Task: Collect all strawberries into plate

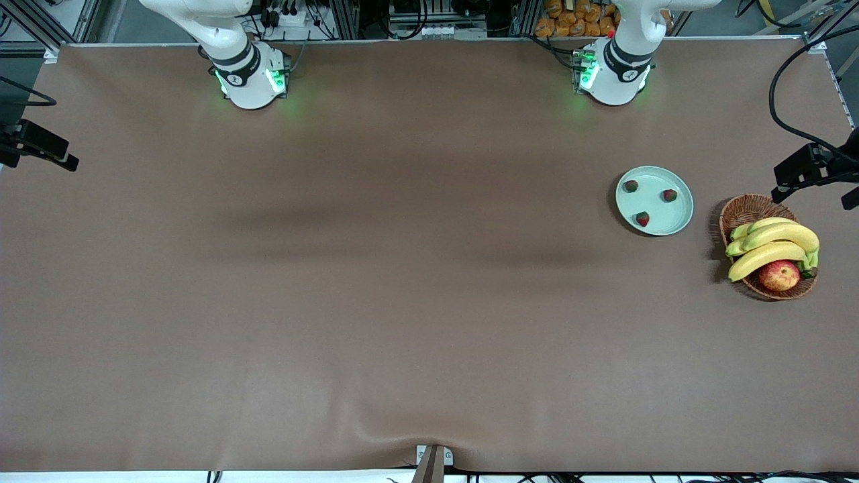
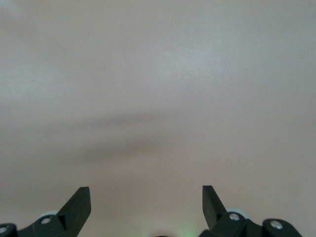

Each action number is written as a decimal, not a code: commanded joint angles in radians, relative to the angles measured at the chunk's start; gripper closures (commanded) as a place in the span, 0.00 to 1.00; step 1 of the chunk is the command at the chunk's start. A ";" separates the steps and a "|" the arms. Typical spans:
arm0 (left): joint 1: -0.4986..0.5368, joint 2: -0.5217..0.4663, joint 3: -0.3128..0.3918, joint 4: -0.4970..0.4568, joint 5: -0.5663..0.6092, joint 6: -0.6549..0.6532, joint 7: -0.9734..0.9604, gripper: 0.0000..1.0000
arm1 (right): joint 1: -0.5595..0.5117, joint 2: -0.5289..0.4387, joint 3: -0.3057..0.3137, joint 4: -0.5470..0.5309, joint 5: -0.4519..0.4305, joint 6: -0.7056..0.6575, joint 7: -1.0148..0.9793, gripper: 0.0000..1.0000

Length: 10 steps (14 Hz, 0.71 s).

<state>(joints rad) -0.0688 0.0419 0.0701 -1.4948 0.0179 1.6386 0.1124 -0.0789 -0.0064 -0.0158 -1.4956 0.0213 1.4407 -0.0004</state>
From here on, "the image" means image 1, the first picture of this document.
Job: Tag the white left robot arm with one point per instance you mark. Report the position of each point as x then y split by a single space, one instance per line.
617 80

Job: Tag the red green toy strawberry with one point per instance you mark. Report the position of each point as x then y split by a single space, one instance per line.
643 219
669 195
631 186

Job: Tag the greenish yellow banana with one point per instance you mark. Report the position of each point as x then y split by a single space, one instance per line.
772 221

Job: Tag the brown post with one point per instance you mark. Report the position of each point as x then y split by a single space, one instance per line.
429 473

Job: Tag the red apple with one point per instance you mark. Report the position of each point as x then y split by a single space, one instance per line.
778 276

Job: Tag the brown wicker basket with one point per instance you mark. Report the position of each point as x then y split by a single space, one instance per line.
745 209

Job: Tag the pile of orange bread rolls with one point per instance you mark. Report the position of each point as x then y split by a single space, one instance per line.
570 20

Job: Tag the large yellow banana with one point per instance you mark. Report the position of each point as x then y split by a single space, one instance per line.
792 235

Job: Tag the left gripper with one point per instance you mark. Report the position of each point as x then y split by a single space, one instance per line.
818 163

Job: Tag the aluminium frame profile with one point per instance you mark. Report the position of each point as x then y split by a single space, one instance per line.
814 41

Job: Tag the brown table mat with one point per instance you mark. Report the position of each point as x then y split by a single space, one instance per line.
268 302

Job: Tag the white power strip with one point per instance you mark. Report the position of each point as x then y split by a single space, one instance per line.
288 17

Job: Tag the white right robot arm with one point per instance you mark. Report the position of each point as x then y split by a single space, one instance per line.
248 87

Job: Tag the white metal edge bracket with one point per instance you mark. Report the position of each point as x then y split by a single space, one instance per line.
448 457

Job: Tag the pale green round plate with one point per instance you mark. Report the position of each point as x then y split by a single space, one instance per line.
654 201

